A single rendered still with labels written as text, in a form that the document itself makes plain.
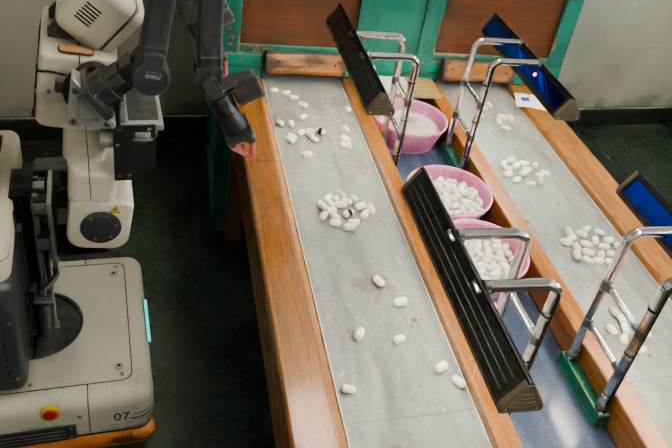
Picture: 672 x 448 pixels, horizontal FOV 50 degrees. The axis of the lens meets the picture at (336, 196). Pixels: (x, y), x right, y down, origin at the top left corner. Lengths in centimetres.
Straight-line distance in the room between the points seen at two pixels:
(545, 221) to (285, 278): 87
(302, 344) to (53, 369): 87
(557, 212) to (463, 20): 88
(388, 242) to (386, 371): 46
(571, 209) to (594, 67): 219
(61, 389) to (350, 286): 87
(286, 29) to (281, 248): 104
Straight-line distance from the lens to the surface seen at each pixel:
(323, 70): 269
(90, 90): 162
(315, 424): 152
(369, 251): 196
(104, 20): 172
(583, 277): 212
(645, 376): 192
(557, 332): 198
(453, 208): 222
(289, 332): 167
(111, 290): 247
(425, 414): 162
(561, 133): 275
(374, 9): 270
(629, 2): 440
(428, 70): 287
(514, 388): 124
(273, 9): 264
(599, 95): 461
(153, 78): 160
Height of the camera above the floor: 197
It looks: 35 degrees down
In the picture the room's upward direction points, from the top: 10 degrees clockwise
